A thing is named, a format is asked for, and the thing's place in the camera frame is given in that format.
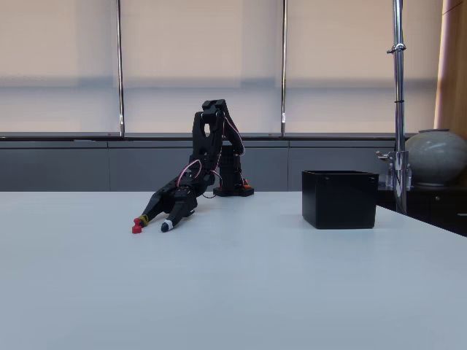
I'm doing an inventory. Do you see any red white gripper servo cable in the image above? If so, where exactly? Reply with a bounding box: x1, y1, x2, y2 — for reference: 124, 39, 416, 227
177, 158, 203, 184

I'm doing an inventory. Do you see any black robot base with orange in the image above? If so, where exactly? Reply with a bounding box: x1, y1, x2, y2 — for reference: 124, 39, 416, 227
212, 144, 255, 198

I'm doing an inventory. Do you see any wooden wall panel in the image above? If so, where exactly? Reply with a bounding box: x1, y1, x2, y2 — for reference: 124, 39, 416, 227
433, 0, 467, 133

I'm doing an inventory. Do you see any chrome stand pole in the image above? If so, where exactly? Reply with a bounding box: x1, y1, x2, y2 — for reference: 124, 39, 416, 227
375, 0, 409, 215

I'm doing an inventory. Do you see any metal window mullion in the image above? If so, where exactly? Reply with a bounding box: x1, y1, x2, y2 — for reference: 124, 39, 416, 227
279, 0, 289, 138
115, 0, 126, 138

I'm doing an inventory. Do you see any black rectangular bin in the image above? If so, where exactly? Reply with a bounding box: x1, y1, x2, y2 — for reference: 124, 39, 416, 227
301, 170, 380, 230

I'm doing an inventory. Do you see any dark side cabinet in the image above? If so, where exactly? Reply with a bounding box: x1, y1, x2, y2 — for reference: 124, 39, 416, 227
377, 184, 467, 238

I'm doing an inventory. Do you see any red white arm servo cable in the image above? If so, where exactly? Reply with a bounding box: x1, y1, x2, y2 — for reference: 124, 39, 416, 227
220, 110, 247, 158

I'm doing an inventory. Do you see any grey ceramic vase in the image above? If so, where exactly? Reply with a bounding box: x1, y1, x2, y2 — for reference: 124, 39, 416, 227
404, 128, 467, 187

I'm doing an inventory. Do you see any grey low window cabinet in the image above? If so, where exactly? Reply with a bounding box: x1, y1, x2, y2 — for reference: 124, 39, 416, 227
0, 139, 402, 193

